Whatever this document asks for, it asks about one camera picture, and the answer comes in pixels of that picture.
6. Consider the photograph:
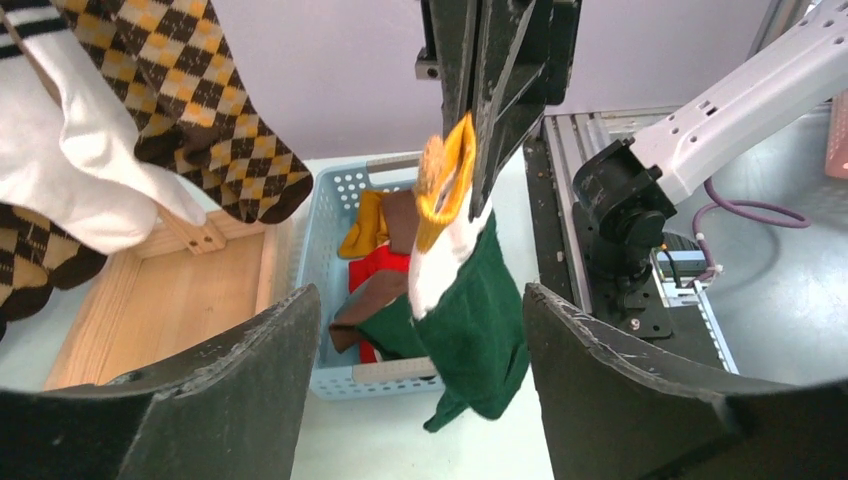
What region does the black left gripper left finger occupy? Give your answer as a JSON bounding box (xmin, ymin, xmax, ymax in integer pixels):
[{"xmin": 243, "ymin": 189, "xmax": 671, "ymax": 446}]
[{"xmin": 1, "ymin": 285, "xmax": 321, "ymax": 479}]

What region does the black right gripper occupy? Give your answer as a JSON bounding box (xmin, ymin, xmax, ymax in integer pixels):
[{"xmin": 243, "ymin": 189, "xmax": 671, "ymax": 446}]
[{"xmin": 415, "ymin": 0, "xmax": 582, "ymax": 220}]

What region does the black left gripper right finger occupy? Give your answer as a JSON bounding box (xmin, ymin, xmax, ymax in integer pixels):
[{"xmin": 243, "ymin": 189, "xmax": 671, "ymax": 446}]
[{"xmin": 523, "ymin": 283, "xmax": 847, "ymax": 479}]

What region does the green sock yellow cuff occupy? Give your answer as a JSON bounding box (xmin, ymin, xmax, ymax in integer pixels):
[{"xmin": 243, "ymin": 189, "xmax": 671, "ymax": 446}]
[{"xmin": 407, "ymin": 113, "xmax": 529, "ymax": 433}]

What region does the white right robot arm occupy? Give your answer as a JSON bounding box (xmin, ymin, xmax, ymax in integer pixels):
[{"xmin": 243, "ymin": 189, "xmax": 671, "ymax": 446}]
[{"xmin": 422, "ymin": 1, "xmax": 847, "ymax": 279}]

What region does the wooden hanger stand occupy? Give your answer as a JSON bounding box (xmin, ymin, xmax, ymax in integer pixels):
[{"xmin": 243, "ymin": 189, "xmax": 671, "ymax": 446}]
[{"xmin": 0, "ymin": 26, "xmax": 293, "ymax": 392}]

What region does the red sock in basket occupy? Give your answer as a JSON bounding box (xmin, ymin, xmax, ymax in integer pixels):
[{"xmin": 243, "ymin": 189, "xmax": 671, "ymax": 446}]
[{"xmin": 335, "ymin": 245, "xmax": 421, "ymax": 364}]

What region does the light blue plastic basket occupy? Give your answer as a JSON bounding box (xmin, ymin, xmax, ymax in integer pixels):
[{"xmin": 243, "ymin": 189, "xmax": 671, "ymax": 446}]
[{"xmin": 293, "ymin": 152, "xmax": 444, "ymax": 401}]

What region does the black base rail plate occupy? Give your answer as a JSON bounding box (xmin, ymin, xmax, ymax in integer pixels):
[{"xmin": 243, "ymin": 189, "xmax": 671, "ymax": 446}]
[{"xmin": 523, "ymin": 114, "xmax": 738, "ymax": 373}]

